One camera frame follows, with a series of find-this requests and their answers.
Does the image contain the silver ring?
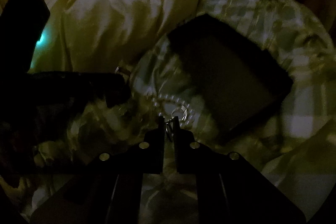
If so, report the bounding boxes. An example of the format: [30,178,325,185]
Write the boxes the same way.
[171,105,189,122]

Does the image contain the white pearl bracelet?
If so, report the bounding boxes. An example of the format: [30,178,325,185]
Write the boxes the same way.
[146,93,197,130]

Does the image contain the plaid blue-green bedsheet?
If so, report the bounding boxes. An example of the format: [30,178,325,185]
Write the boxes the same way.
[23,0,336,224]

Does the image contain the white crumpled duvet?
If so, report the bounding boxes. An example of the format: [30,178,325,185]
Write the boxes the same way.
[29,0,199,73]

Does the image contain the black jewelry tray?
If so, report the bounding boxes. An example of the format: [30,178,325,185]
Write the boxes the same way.
[167,14,293,146]

